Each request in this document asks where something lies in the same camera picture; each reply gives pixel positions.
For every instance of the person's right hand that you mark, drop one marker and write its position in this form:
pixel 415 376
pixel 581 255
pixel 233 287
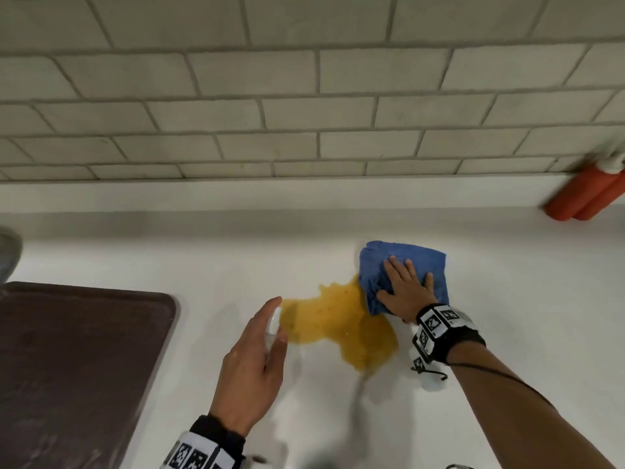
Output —
pixel 405 293

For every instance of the person's left hand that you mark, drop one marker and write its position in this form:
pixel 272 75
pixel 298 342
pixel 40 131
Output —
pixel 244 376

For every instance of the blue cloth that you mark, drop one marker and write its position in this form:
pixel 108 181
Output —
pixel 425 261

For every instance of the small clear spray bottle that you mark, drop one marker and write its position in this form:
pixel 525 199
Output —
pixel 272 337

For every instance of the yellow sauce spill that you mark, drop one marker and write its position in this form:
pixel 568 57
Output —
pixel 342 322

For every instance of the red squeeze bottle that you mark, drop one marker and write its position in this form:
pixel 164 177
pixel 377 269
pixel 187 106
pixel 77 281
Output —
pixel 605 197
pixel 571 195

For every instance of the person's right forearm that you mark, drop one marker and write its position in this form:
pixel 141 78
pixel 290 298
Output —
pixel 512 415

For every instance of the white countertop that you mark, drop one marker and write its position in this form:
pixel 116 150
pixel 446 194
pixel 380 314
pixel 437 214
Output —
pixel 512 268

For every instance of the black right wrist band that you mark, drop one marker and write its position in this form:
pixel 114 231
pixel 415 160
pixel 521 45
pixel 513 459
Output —
pixel 449 334

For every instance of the black wrist band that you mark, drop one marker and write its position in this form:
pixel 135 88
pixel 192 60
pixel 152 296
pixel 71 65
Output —
pixel 205 446
pixel 449 334

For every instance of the black left wrist band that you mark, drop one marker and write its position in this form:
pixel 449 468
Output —
pixel 205 446

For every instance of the brown plastic tray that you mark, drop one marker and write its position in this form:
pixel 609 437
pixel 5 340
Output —
pixel 73 366

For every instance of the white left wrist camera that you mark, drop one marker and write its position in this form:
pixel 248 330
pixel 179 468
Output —
pixel 268 459

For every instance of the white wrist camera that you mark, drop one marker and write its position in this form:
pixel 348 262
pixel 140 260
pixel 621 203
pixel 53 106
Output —
pixel 268 459
pixel 429 380

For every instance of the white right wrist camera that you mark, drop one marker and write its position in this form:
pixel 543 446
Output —
pixel 429 380

